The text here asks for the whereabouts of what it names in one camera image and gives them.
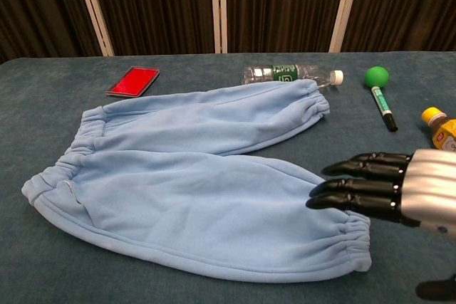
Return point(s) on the dark pleated screen panel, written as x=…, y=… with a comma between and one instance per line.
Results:
x=285, y=5
x=39, y=8
x=153, y=5
x=406, y=5

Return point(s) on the light blue pants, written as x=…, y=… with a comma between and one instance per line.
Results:
x=199, y=190

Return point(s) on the teal table cover cloth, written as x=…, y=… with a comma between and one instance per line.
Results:
x=228, y=293

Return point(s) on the yellow label tea bottle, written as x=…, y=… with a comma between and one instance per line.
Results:
x=441, y=129

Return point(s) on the green ball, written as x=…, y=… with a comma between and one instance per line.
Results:
x=377, y=76

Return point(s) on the green marker pen black cap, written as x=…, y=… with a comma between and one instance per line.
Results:
x=383, y=106

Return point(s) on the clear water bottle green label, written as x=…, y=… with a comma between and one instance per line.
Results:
x=285, y=72

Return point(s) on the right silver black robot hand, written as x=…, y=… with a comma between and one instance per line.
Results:
x=424, y=190

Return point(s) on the red flat plastic box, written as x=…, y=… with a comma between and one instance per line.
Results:
x=133, y=81

